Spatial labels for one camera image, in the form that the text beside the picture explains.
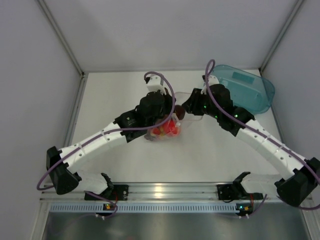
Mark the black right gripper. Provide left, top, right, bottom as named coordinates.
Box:
left=181, top=88, right=221, bottom=120

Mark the red fake apple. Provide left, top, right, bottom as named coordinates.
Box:
left=151, top=119, right=181, bottom=138

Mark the clear zip top bag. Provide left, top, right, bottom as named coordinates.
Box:
left=147, top=91, right=203, bottom=142

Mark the dark red fake peach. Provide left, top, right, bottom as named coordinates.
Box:
left=174, top=105, right=186, bottom=120

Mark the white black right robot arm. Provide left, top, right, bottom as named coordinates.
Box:
left=182, top=84, right=320, bottom=207

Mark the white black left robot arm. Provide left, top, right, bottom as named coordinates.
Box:
left=46, top=90, right=175, bottom=200

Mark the fake purple grape bunch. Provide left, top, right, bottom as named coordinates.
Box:
left=144, top=132, right=158, bottom=142

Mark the teal transparent plastic bin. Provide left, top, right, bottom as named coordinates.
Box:
left=212, top=64, right=275, bottom=115

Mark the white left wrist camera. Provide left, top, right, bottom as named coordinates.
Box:
left=144, top=71, right=166, bottom=94

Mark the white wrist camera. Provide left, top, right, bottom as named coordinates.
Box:
left=144, top=71, right=166, bottom=94
left=201, top=75, right=219, bottom=95

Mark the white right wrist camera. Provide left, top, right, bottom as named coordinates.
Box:
left=201, top=75, right=219, bottom=95

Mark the aluminium mounting rail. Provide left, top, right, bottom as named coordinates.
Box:
left=39, top=181, right=313, bottom=201

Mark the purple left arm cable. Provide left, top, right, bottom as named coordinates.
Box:
left=36, top=71, right=176, bottom=220

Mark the light blue cable duct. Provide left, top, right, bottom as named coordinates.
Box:
left=50, top=202, right=245, bottom=213

